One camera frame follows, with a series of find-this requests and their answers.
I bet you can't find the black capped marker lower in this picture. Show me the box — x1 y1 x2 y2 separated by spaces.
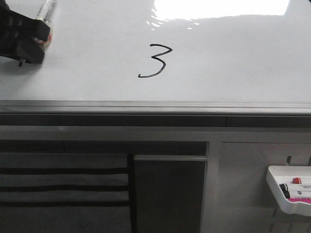
283 190 311 199

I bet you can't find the pink eraser block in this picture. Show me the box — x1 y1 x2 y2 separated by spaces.
288 199 311 203

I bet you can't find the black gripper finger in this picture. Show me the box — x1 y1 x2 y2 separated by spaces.
0 0 50 42
0 38 45 64

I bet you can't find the red magnet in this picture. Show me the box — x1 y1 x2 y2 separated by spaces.
35 20 53 50

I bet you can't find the white plastic marker tray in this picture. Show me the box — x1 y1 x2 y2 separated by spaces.
266 166 311 216

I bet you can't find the grey striped fabric organizer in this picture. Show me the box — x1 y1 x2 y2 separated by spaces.
0 153 137 233

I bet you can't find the white whiteboard surface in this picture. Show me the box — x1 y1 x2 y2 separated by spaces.
0 0 311 103

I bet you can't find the white pegboard panel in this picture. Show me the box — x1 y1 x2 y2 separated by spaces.
213 143 311 233

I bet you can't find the black capped marker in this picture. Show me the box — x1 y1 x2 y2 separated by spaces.
283 190 311 199
278 183 311 192

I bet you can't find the black white whiteboard marker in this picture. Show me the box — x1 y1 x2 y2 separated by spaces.
18 0 57 67

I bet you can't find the black capped marker upper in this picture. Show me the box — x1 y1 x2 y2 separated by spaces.
278 183 311 192

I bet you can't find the grey aluminium whiteboard frame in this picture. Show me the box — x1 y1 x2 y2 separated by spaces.
0 100 311 116

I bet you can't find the dark grey panel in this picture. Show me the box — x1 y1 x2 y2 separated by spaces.
135 158 206 233

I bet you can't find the red capped marker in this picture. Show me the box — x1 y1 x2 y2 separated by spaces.
292 177 311 185

